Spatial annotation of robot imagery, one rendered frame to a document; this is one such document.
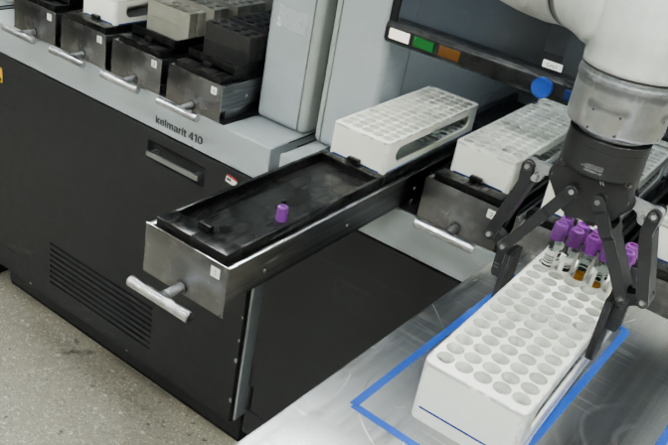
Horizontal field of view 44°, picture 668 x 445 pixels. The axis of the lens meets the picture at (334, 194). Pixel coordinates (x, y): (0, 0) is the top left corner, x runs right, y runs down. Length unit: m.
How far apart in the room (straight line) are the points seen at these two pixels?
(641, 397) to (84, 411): 1.33
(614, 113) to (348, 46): 0.73
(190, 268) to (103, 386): 1.04
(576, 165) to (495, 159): 0.47
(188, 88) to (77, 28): 0.31
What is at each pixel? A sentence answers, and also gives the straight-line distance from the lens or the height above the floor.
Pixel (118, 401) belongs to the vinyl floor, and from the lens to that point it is 1.96.
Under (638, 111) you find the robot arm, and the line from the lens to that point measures 0.74.
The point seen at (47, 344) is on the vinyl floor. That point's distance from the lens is 2.13.
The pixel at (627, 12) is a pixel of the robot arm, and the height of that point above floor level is 1.19.
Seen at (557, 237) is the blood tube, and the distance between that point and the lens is 0.92.
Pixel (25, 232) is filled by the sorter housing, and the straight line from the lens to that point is 2.09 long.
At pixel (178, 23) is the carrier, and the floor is 0.86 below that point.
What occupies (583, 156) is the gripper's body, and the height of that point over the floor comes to 1.06.
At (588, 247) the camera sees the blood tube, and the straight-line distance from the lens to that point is 0.91.
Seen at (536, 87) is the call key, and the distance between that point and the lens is 1.20.
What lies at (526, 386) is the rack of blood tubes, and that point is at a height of 0.88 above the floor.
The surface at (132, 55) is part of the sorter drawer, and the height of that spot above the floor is 0.79.
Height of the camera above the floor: 1.32
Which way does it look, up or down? 27 degrees down
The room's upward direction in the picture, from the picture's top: 11 degrees clockwise
